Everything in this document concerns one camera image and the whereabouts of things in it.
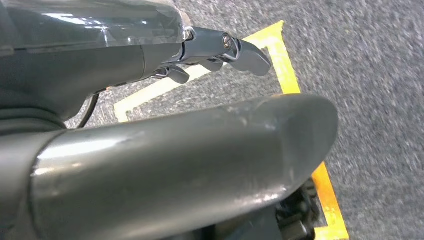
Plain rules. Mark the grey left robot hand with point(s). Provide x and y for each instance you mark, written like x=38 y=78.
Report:
x=165 y=165

